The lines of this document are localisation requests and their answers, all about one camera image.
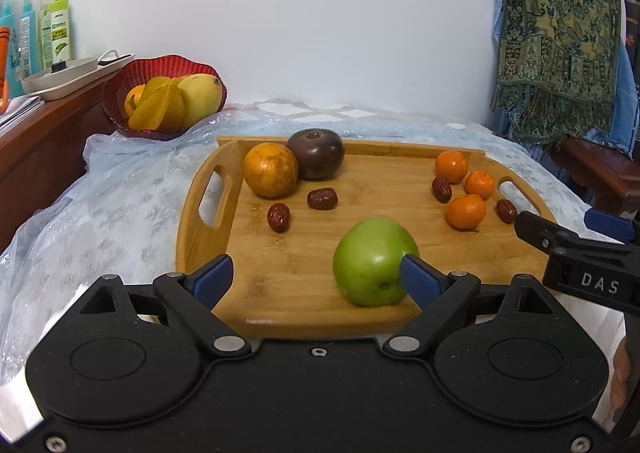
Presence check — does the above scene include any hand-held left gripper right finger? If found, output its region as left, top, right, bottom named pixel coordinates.
left=382, top=254, right=557, bottom=357

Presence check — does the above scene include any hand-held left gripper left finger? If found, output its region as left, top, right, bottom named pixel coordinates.
left=80, top=254, right=252, bottom=360

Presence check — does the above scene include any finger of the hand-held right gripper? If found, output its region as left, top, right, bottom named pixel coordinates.
left=514, top=211, right=628, bottom=260
left=584, top=208, right=640, bottom=246

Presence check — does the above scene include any red jujube date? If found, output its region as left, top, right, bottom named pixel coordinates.
left=494, top=199, right=519, bottom=225
left=306, top=188, right=339, bottom=211
left=267, top=203, right=291, bottom=234
left=431, top=176, right=453, bottom=204

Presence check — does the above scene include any green apple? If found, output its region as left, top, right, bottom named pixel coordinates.
left=332, top=218, right=420, bottom=308

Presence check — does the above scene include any small mandarin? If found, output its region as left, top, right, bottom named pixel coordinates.
left=445, top=193, right=487, bottom=230
left=434, top=150, right=470, bottom=184
left=464, top=170, right=496, bottom=200

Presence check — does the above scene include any wooden serving tray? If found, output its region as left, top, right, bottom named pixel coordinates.
left=175, top=135, right=559, bottom=340

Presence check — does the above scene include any large orange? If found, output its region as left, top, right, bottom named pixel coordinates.
left=243, top=142, right=300, bottom=199

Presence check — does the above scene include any dark purple round fruit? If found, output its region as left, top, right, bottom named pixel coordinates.
left=285, top=128, right=346, bottom=182

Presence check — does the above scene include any person's right hand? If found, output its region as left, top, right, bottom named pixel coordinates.
left=611, top=337, right=634, bottom=415

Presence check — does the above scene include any wooden furniture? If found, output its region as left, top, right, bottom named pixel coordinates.
left=549, top=137, right=640, bottom=220

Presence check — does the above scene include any yellow mango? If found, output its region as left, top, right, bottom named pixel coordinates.
left=177, top=74, right=224, bottom=130

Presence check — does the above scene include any yellow starfruit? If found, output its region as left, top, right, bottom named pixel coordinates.
left=128, top=76, right=186, bottom=132

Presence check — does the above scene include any checkered blanket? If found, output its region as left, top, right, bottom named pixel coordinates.
left=227, top=98, right=471, bottom=134

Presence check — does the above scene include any green patterned fringed scarf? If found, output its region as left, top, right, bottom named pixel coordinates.
left=489, top=0, right=624, bottom=148

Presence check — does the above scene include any red fruit bowl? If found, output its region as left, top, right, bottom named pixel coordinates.
left=102, top=54, right=229, bottom=140

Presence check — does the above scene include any wooden cabinet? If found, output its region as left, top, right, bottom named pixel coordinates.
left=0, top=75, right=115, bottom=255

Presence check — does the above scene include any white plastic tray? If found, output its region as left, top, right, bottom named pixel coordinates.
left=21, top=50, right=137, bottom=102

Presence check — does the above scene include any stack of papers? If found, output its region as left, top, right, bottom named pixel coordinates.
left=0, top=94, right=47, bottom=130

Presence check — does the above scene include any white bottle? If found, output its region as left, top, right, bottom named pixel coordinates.
left=39, top=0, right=54, bottom=72

